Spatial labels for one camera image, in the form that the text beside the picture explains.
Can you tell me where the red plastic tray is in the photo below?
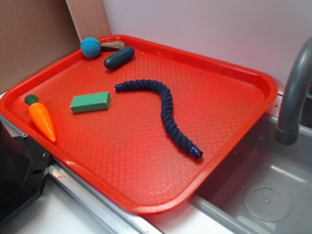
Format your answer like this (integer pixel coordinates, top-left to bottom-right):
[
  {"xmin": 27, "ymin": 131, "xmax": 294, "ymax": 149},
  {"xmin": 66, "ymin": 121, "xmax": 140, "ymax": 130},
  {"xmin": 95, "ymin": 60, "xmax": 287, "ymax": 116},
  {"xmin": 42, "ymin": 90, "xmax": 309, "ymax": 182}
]
[{"xmin": 0, "ymin": 35, "xmax": 278, "ymax": 214}]

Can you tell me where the green rectangular block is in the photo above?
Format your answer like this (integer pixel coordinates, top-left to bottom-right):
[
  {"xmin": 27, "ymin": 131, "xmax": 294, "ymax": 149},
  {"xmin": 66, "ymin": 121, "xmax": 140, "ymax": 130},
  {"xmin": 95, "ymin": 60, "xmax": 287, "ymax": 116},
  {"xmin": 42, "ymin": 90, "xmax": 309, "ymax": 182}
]
[{"xmin": 70, "ymin": 92, "xmax": 111, "ymax": 114}]

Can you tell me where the dark green capsule toy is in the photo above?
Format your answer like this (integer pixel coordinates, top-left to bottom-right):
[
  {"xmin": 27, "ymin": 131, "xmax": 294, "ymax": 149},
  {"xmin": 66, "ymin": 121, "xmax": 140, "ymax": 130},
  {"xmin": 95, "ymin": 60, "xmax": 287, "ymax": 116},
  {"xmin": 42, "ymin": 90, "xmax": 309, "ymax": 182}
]
[{"xmin": 104, "ymin": 46, "xmax": 135, "ymax": 69}]

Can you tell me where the brown wood piece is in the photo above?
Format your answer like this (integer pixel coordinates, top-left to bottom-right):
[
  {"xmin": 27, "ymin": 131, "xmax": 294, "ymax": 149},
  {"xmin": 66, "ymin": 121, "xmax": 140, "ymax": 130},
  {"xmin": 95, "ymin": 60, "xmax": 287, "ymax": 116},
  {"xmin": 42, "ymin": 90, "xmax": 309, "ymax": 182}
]
[{"xmin": 100, "ymin": 41, "xmax": 126, "ymax": 52}]

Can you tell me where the blue textured ball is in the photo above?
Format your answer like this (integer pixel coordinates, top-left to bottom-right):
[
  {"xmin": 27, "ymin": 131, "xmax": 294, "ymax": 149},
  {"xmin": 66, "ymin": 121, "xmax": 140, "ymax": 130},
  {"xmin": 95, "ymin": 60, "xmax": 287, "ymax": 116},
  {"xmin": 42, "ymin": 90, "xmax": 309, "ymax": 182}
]
[{"xmin": 80, "ymin": 37, "xmax": 101, "ymax": 59}]

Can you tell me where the orange toy carrot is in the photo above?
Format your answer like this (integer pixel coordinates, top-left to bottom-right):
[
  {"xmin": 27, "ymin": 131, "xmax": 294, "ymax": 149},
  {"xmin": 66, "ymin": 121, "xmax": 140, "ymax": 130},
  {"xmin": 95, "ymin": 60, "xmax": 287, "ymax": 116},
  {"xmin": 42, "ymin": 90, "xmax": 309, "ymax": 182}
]
[{"xmin": 24, "ymin": 94, "xmax": 57, "ymax": 143}]

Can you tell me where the grey plastic sink basin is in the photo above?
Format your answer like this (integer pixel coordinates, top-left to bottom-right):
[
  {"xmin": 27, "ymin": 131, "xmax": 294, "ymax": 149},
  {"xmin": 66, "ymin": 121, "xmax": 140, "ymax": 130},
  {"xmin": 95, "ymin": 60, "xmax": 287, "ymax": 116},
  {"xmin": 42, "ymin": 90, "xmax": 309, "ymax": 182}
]
[{"xmin": 189, "ymin": 90, "xmax": 312, "ymax": 234}]

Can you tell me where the grey sink faucet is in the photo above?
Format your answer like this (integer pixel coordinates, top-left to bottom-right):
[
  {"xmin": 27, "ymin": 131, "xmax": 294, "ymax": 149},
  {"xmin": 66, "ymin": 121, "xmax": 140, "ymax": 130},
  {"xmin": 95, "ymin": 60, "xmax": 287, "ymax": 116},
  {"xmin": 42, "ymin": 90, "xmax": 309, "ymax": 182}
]
[{"xmin": 275, "ymin": 38, "xmax": 312, "ymax": 145}]

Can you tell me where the brown cardboard panel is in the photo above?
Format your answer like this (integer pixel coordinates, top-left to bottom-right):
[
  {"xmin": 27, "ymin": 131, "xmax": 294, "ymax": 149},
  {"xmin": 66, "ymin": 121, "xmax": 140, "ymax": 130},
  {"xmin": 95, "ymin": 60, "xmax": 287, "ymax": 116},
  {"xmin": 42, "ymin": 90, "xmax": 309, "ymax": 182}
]
[{"xmin": 0, "ymin": 0, "xmax": 111, "ymax": 93}]

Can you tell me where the dark blue braided rope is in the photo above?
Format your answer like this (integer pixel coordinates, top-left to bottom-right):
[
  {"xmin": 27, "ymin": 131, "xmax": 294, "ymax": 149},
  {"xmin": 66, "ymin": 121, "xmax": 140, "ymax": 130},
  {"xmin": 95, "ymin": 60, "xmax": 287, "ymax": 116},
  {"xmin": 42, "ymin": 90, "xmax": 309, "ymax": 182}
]
[{"xmin": 114, "ymin": 79, "xmax": 204, "ymax": 160}]

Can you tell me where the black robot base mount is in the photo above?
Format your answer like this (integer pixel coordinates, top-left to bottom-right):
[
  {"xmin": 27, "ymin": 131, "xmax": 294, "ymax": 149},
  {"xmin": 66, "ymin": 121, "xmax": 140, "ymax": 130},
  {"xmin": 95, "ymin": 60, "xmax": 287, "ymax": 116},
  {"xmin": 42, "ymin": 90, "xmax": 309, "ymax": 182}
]
[{"xmin": 0, "ymin": 123, "xmax": 52, "ymax": 225}]

